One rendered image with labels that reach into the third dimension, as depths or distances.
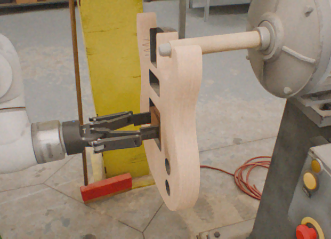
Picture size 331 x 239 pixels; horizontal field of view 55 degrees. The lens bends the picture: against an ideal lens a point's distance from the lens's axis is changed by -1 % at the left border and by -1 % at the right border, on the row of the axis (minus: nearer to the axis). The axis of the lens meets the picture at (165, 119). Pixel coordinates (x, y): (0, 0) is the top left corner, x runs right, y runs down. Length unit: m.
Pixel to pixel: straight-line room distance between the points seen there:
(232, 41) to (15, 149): 0.47
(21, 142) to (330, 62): 0.60
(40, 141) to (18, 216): 1.37
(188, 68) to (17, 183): 1.82
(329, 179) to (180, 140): 0.26
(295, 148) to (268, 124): 1.68
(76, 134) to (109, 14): 0.87
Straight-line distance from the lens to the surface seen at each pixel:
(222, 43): 0.63
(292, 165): 0.99
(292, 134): 0.95
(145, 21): 0.81
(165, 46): 0.60
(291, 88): 0.67
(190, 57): 0.54
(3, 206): 2.13
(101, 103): 1.66
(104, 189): 1.92
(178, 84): 0.54
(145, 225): 1.84
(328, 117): 0.73
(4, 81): 0.67
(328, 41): 0.61
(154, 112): 0.75
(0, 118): 0.70
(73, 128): 0.70
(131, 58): 1.57
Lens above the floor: 1.49
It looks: 36 degrees down
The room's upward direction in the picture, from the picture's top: straight up
